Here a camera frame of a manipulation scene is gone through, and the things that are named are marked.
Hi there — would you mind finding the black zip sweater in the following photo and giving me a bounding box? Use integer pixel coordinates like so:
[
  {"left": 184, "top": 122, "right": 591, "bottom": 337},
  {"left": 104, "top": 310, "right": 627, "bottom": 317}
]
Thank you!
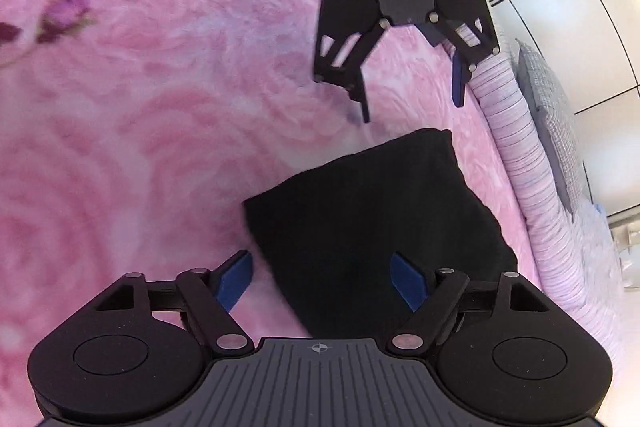
[{"left": 243, "top": 129, "right": 518, "bottom": 341}]

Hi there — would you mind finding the grey checked pillow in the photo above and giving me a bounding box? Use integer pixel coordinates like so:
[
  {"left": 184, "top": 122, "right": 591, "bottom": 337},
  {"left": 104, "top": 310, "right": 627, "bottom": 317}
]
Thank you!
[{"left": 516, "top": 41, "right": 587, "bottom": 215}]

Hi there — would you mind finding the white wardrobe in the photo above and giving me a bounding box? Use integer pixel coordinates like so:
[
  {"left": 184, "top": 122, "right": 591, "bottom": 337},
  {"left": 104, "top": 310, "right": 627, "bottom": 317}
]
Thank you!
[{"left": 489, "top": 0, "right": 639, "bottom": 218}]

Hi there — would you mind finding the striped lilac folded duvet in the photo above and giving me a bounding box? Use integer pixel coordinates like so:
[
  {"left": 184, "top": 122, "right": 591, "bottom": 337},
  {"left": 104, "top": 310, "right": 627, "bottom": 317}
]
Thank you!
[{"left": 454, "top": 41, "right": 623, "bottom": 361}]

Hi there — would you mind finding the pink rose bed blanket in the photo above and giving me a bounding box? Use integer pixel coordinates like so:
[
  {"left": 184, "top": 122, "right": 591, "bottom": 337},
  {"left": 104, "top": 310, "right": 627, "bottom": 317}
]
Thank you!
[{"left": 1, "top": 0, "right": 536, "bottom": 390}]

